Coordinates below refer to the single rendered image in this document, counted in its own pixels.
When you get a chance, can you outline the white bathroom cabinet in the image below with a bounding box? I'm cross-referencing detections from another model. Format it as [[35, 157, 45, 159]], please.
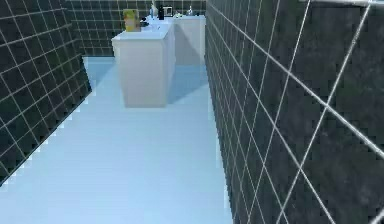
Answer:
[[111, 17, 177, 109]]

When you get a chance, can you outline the white low cabinet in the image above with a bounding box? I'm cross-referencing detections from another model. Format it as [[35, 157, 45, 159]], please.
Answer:
[[173, 14, 207, 67]]

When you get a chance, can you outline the yellow green box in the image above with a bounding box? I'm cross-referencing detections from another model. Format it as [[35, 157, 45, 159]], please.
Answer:
[[122, 8, 142, 33]]

